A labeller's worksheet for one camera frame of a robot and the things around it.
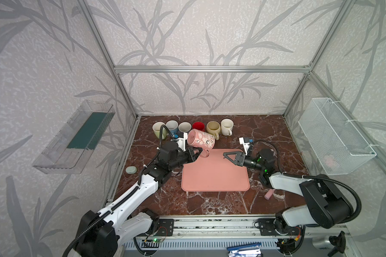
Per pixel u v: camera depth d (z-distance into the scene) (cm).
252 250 68
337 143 64
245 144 76
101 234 38
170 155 58
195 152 74
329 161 74
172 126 105
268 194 83
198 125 105
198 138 72
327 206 43
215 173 91
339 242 58
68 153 63
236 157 72
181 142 70
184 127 107
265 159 65
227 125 107
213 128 105
